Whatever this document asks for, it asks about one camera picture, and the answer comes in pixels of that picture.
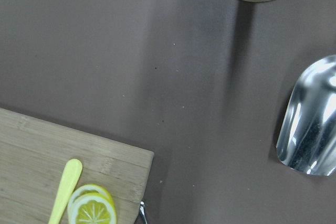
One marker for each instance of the steel ice scoop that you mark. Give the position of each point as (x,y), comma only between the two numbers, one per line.
(306,141)

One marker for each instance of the yellow plastic knife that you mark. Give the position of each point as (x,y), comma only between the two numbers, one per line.
(69,179)

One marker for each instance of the lower lemon slice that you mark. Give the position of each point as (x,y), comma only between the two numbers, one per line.
(88,188)

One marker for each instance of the bamboo cutting board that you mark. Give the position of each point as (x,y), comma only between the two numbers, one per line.
(33,156)

